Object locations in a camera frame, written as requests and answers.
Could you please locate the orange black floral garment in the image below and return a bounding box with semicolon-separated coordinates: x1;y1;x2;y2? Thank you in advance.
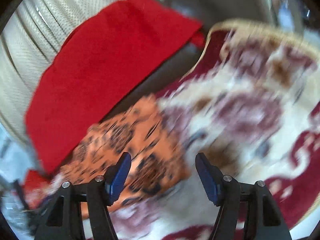
49;93;192;221

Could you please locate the floral plush blanket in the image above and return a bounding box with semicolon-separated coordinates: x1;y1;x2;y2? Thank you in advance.
24;18;320;240

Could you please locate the red blanket on sofa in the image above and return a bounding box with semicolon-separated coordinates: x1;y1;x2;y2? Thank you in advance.
25;0;203;174

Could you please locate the beige dotted curtain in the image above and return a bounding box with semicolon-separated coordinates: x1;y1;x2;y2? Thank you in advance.
1;0;115;145

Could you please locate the dark leather sofa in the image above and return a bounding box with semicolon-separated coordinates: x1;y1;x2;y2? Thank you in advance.
102;0;272;121

